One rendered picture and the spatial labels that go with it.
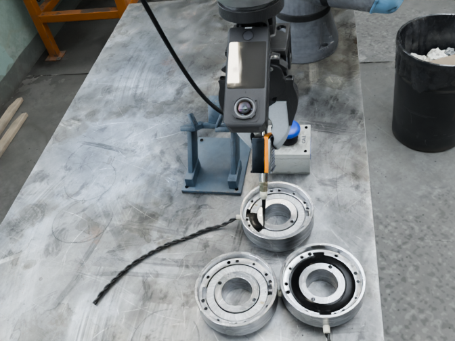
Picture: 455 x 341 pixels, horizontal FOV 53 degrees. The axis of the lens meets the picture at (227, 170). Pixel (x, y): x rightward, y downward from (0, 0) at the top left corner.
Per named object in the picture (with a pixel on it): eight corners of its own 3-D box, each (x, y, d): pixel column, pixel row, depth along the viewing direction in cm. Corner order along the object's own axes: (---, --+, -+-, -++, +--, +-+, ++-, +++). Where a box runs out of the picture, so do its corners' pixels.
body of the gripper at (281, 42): (294, 63, 60) (290, -29, 51) (288, 105, 54) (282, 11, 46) (237, 64, 62) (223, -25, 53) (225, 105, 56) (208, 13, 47)
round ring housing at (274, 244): (314, 199, 71) (314, 181, 68) (313, 257, 64) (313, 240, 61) (247, 197, 73) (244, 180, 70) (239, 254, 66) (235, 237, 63)
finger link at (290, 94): (303, 118, 58) (292, 59, 52) (302, 126, 57) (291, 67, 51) (267, 120, 60) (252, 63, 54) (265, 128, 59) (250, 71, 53)
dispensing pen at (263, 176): (250, 233, 63) (250, 110, 59) (256, 223, 67) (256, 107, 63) (267, 235, 62) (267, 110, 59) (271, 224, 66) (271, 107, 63)
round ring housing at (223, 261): (197, 342, 58) (191, 327, 55) (203, 269, 65) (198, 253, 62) (281, 339, 57) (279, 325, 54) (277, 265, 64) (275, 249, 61)
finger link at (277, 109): (300, 124, 65) (290, 70, 59) (296, 153, 61) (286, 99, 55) (278, 125, 66) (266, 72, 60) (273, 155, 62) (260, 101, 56)
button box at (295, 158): (310, 174, 75) (310, 152, 71) (267, 173, 76) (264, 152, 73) (311, 139, 80) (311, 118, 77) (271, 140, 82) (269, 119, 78)
